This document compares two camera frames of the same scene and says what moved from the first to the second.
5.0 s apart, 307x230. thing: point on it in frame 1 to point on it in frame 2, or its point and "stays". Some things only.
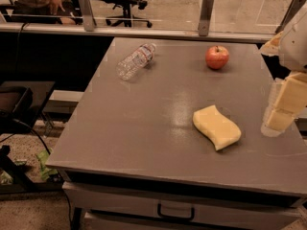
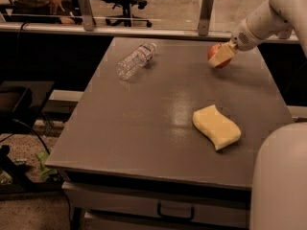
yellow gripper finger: x=290 y=99 to x=243 y=37
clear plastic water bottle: x=137 y=59 stays
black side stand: x=21 y=103 stays
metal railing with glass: x=239 y=15 stays
